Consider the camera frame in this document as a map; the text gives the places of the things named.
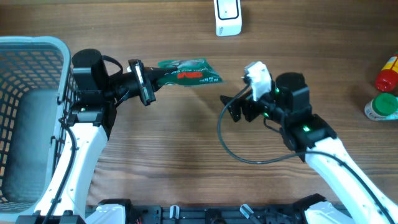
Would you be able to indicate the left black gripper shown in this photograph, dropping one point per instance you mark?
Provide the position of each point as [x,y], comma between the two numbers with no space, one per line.
[147,78]

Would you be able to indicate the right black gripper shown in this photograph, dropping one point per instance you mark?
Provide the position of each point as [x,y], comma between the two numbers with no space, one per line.
[249,105]

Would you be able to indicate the green 3M gloves package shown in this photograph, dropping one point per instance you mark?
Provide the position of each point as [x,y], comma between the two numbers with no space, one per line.
[191,72]

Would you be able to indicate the green lid jar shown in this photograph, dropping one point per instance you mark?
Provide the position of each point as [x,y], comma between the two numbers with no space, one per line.
[382,108]

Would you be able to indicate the yellow red sauce bottle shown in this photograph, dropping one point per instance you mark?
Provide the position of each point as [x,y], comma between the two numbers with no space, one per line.
[386,80]

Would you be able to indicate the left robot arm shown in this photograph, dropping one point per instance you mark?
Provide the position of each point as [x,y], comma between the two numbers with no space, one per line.
[88,124]

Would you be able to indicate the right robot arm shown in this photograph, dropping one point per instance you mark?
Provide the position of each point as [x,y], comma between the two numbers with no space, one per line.
[286,101]

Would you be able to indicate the white barcode scanner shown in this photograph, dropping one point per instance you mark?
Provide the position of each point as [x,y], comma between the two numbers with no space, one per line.
[228,17]

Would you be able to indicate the grey plastic shopping basket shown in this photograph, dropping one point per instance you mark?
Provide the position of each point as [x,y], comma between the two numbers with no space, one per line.
[37,89]

